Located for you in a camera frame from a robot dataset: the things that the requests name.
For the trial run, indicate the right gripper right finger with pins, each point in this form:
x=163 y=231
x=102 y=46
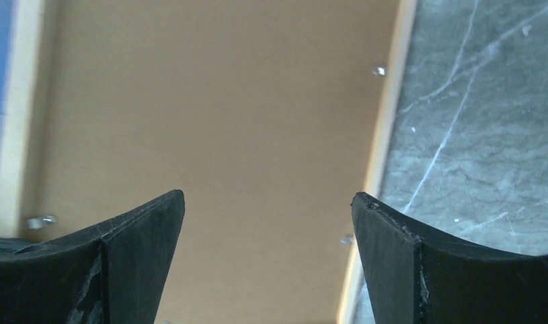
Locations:
x=416 y=273

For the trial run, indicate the light wooden picture frame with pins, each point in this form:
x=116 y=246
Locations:
x=386 y=112

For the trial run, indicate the brown cardboard backing board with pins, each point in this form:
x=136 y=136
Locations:
x=211 y=125

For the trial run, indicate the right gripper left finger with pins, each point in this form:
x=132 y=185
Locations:
x=110 y=272

